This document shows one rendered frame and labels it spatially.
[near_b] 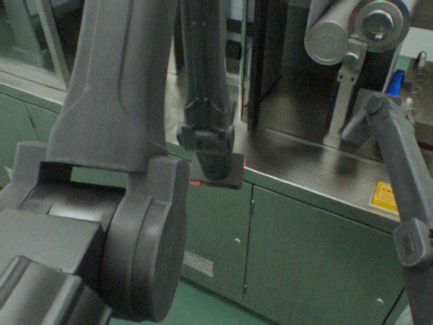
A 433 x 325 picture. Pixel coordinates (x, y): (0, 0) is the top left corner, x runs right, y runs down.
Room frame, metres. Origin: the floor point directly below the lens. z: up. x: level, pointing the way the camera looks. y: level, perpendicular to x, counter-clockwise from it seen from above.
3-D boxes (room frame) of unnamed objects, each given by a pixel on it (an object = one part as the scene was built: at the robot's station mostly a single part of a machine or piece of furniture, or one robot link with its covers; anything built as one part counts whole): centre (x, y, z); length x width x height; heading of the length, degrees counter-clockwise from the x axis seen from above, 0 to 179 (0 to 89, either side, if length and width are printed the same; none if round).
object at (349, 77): (0.95, -0.36, 1.05); 0.06 x 0.05 x 0.31; 152
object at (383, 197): (0.69, -0.44, 0.91); 0.07 x 0.07 x 0.02; 62
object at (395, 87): (1.04, -0.54, 1.03); 0.21 x 0.04 x 0.03; 152
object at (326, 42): (1.14, -0.36, 1.17); 0.26 x 0.12 x 0.12; 152
